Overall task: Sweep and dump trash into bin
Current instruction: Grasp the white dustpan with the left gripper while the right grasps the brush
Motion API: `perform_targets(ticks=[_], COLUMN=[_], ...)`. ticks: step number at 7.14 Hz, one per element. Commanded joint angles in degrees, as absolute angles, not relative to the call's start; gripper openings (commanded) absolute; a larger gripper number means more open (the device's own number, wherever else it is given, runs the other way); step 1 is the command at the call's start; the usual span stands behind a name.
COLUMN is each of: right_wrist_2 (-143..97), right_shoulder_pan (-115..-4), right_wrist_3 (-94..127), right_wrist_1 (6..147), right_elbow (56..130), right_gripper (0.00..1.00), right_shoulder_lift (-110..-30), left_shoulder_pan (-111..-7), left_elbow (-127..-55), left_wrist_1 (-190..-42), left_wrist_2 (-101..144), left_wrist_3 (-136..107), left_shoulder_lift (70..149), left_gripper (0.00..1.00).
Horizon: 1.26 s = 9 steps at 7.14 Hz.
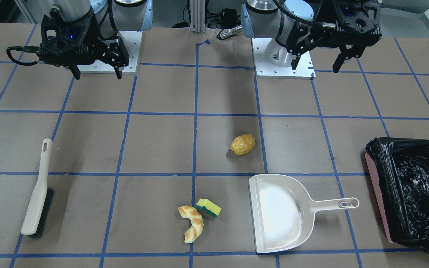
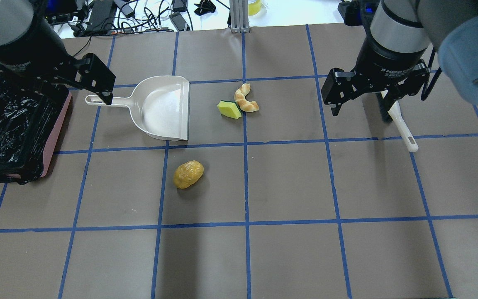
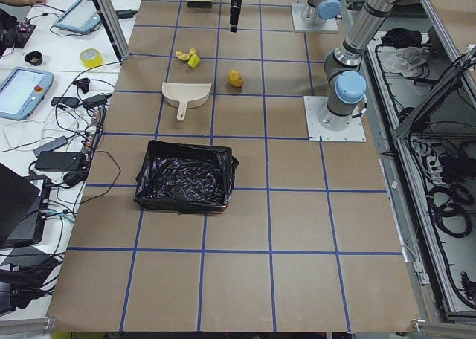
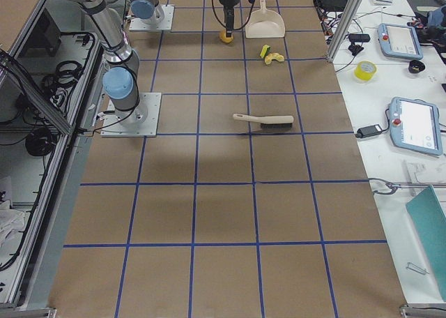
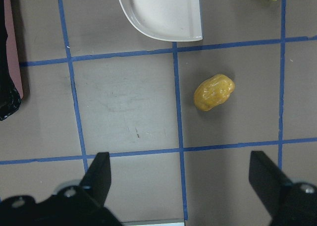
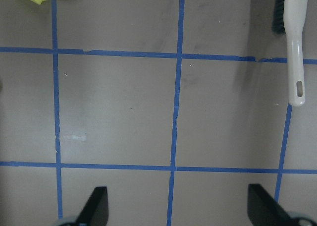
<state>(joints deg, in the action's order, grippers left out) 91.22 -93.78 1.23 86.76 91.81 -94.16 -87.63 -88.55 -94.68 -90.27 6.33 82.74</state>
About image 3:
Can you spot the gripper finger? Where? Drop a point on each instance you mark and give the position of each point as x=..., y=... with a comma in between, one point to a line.
x=234, y=18

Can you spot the yellow green sponge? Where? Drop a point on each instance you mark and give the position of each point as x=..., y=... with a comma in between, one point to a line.
x=193, y=61

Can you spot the yellow toy potato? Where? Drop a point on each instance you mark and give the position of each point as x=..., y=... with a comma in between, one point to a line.
x=235, y=79

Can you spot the toy croissant bread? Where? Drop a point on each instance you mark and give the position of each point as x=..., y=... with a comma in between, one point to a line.
x=185, y=56

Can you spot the beige plastic dustpan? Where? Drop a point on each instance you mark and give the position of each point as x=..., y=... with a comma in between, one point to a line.
x=184, y=96

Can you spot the bin with black bag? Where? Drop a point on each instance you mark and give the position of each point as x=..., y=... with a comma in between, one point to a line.
x=186, y=178

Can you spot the black small adapter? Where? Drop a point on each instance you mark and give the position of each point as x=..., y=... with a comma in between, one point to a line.
x=125, y=14

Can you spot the yellow tape roll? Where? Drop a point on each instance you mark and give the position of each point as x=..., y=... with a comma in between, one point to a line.
x=91, y=58

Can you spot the upper blue teach pendant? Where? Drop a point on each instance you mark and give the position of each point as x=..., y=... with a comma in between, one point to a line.
x=81, y=18

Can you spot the blue teach pendant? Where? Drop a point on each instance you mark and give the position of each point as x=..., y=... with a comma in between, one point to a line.
x=81, y=18
x=22, y=91

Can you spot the power strip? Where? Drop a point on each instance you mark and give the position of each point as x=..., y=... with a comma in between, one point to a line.
x=95, y=130

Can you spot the crumpled white cloth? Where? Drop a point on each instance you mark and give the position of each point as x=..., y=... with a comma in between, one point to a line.
x=406, y=61

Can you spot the small black bowl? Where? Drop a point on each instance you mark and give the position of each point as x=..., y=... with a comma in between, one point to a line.
x=34, y=58

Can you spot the lower blue teach pendant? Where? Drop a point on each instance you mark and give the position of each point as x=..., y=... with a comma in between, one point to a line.
x=22, y=91

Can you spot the black power adapter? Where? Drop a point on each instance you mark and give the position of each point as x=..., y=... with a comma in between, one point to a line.
x=53, y=161

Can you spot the black laptop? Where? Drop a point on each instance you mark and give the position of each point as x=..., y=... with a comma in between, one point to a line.
x=24, y=201

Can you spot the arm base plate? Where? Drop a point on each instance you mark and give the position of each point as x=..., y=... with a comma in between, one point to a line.
x=320, y=19
x=324, y=126

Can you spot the aluminium frame post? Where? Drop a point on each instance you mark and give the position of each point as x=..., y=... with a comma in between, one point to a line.
x=113, y=29

